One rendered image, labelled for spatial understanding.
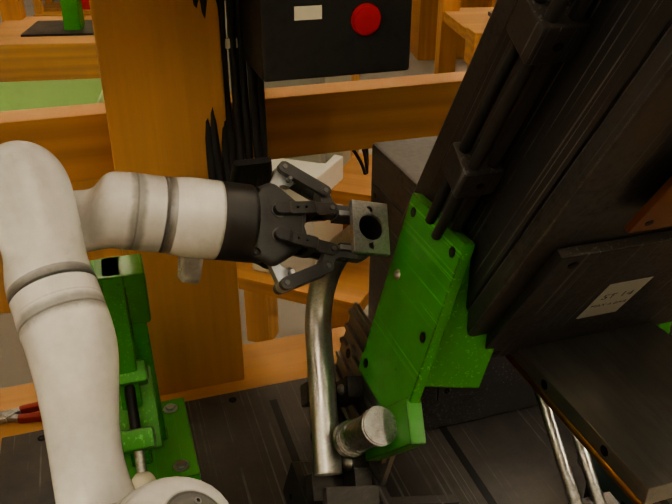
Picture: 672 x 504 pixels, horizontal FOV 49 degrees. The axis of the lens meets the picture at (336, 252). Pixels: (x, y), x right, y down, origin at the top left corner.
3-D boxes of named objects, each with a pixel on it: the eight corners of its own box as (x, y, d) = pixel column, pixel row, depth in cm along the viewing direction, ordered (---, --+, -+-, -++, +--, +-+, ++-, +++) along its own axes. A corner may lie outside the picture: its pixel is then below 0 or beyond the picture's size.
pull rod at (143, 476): (159, 498, 83) (153, 460, 80) (133, 504, 82) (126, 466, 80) (154, 464, 88) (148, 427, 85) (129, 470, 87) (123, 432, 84)
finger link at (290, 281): (270, 286, 72) (316, 259, 75) (279, 302, 72) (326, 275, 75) (279, 279, 69) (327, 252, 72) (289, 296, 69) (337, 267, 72)
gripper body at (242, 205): (219, 250, 65) (318, 259, 69) (220, 162, 68) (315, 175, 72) (199, 273, 72) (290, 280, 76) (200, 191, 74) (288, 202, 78)
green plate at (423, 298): (469, 436, 75) (542, 251, 67) (396, 437, 72) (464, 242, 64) (423, 369, 84) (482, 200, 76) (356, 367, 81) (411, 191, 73)
